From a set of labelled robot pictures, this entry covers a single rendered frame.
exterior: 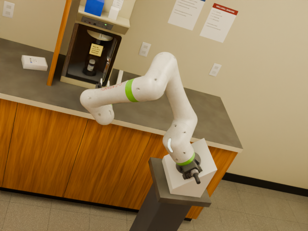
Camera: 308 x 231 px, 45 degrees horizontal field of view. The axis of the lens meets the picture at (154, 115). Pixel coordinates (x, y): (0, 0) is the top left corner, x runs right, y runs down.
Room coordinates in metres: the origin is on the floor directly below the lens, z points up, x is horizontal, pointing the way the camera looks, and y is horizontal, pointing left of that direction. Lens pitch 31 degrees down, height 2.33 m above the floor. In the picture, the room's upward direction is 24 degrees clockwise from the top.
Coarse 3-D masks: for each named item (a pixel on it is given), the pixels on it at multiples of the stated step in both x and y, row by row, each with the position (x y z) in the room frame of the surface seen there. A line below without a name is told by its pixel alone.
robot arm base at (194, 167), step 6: (198, 156) 1.74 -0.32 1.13; (192, 162) 1.67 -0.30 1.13; (198, 162) 1.71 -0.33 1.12; (180, 168) 1.67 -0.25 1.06; (186, 168) 1.63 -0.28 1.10; (192, 168) 1.63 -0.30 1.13; (198, 168) 1.66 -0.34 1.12; (186, 174) 1.62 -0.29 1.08; (192, 174) 1.61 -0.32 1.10; (198, 180) 1.56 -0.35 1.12
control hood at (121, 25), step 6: (84, 6) 2.18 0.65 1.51; (78, 12) 2.08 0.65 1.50; (84, 12) 2.09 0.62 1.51; (102, 12) 2.21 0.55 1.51; (78, 18) 2.14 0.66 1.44; (96, 18) 2.12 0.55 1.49; (102, 18) 2.13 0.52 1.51; (108, 18) 2.16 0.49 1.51; (120, 18) 2.24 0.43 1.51; (90, 24) 2.19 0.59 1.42; (114, 24) 2.16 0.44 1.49; (120, 24) 2.16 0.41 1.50; (126, 24) 2.19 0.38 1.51; (114, 30) 2.23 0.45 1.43; (120, 30) 2.22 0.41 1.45; (126, 30) 2.21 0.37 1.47
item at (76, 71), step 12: (84, 36) 2.20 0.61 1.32; (96, 36) 2.23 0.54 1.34; (108, 36) 2.25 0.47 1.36; (120, 36) 2.27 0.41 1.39; (72, 48) 2.19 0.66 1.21; (84, 48) 2.21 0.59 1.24; (108, 48) 2.26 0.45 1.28; (72, 60) 2.19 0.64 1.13; (84, 60) 2.22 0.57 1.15; (96, 60) 2.24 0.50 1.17; (72, 72) 2.20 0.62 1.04; (84, 72) 2.22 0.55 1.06; (96, 72) 2.25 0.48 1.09; (108, 72) 2.27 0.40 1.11
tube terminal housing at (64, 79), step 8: (80, 0) 2.19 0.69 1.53; (104, 0) 2.23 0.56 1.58; (112, 0) 2.25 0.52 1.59; (128, 0) 2.28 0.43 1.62; (104, 8) 2.24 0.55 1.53; (128, 8) 2.28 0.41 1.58; (120, 16) 2.27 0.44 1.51; (128, 16) 2.29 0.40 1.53; (88, 24) 2.22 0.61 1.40; (112, 32) 2.27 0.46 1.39; (64, 80) 2.20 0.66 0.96; (72, 80) 2.21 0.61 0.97
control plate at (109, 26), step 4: (84, 16) 2.11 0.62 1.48; (84, 20) 2.15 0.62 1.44; (88, 20) 2.15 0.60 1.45; (92, 20) 2.14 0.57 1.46; (96, 20) 2.14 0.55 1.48; (92, 24) 2.19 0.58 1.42; (96, 24) 2.18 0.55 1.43; (100, 24) 2.18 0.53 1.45; (104, 24) 2.17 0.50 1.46; (108, 24) 2.17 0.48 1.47; (104, 28) 2.22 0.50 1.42; (108, 28) 2.21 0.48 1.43
